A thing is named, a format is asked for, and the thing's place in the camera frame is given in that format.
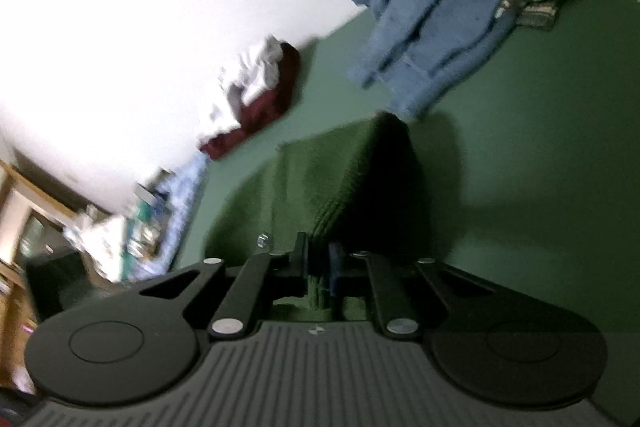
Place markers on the white folded cloth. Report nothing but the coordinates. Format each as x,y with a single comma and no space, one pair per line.
255,67

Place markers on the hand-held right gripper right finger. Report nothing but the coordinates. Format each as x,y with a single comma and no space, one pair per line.
336,264

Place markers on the grey cloth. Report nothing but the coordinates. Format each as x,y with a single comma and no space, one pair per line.
537,16

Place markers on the blue checkered cloth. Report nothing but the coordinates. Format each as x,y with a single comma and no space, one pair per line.
185,207

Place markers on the blue knit sweater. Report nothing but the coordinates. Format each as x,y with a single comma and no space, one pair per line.
430,7

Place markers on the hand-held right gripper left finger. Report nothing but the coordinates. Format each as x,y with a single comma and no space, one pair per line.
301,257

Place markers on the green table mat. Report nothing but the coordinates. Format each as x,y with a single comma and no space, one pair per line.
525,157

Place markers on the maroon folded cloth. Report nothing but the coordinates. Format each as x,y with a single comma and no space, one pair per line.
265,107

